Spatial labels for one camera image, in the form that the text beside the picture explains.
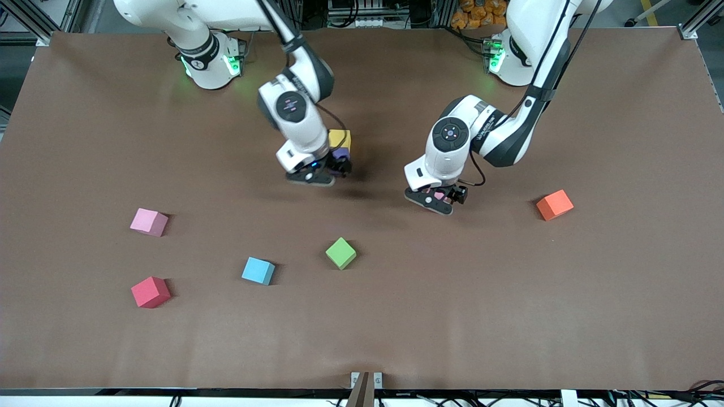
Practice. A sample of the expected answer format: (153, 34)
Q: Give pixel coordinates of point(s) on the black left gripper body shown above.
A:
(457, 194)

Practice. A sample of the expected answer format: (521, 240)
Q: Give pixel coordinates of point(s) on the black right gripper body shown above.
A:
(339, 165)

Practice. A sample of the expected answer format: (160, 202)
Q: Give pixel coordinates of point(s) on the purple foam cube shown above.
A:
(339, 153)

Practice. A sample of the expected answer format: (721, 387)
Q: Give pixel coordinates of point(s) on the pink foam cube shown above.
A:
(439, 195)
(148, 221)

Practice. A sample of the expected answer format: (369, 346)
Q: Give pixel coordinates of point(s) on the yellow foam cube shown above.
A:
(339, 138)

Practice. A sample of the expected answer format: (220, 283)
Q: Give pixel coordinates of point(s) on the orange foam cube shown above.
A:
(554, 204)

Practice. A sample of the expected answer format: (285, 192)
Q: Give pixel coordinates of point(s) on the blue foam cube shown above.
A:
(257, 269)

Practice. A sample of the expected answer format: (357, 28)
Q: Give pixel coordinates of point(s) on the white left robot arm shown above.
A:
(438, 158)

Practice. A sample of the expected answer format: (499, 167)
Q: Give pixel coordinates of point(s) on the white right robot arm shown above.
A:
(300, 135)

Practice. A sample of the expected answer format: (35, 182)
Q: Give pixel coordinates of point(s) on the green foam cube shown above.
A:
(340, 252)

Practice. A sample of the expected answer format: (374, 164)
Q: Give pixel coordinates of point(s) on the brown table cover mat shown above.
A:
(509, 311)

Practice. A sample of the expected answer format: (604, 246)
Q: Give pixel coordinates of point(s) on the white power strip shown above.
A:
(373, 23)

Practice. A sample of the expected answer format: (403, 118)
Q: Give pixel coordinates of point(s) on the pile of orange objects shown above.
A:
(478, 14)

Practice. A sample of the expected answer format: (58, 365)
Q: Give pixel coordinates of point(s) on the red foam cube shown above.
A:
(149, 291)

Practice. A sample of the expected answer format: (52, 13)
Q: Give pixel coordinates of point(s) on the silver table edge bracket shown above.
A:
(354, 380)

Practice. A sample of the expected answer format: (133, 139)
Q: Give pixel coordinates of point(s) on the white post stub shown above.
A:
(569, 398)

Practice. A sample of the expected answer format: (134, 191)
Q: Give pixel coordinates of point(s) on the aluminium frame post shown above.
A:
(42, 40)
(686, 33)

